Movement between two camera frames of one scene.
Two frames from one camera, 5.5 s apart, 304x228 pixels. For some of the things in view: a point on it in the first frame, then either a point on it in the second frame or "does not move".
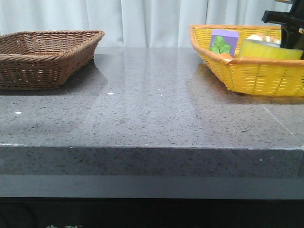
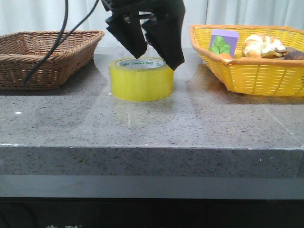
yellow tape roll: x=257 y=49 → x=142 y=79
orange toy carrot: x=220 y=47 does not move
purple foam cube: x=230 y=37 does not move
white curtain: x=134 y=23 does not move
